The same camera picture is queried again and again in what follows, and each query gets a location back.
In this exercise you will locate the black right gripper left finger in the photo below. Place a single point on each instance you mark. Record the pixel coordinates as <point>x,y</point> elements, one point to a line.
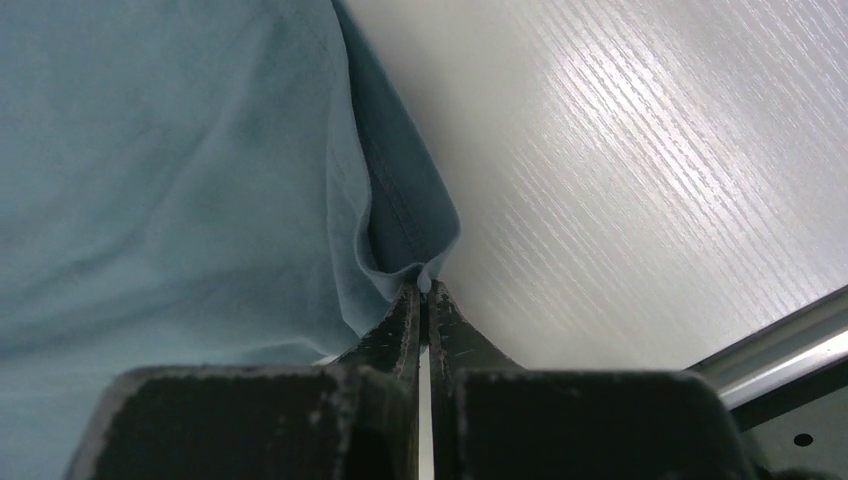
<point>354,418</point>

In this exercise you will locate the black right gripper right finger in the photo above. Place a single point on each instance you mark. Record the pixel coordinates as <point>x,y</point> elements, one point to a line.
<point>493,419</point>

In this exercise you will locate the grey-blue t-shirt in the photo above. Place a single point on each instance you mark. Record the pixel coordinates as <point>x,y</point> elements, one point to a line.
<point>194,182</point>

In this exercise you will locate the aluminium front frame rail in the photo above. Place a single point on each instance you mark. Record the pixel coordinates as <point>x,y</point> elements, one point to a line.
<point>786,387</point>

